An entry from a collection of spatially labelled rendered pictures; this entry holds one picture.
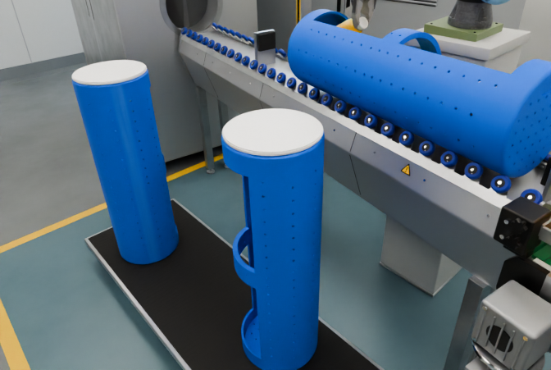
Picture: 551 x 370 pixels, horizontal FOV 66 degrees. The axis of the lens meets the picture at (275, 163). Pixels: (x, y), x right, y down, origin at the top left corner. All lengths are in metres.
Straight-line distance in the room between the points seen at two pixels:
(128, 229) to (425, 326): 1.36
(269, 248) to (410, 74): 0.61
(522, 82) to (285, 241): 0.70
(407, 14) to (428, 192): 2.01
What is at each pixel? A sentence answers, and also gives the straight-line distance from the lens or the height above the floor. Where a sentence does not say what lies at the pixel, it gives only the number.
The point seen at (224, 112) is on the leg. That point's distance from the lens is 2.84.
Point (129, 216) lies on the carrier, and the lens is 1.95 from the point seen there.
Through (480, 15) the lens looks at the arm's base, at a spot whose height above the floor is 1.22.
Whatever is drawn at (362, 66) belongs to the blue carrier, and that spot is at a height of 1.14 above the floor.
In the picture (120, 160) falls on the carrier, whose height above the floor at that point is 0.71.
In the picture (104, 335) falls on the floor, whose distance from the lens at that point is 2.10.
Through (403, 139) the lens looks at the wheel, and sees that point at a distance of 1.31.
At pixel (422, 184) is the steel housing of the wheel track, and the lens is 1.28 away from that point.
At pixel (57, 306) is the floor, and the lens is 2.31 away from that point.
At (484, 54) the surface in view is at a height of 1.13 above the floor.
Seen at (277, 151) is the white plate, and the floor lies 1.04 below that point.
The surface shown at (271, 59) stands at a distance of 2.08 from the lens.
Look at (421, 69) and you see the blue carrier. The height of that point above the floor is 1.18.
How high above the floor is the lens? 1.54
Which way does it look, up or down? 30 degrees down
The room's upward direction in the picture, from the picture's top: 2 degrees counter-clockwise
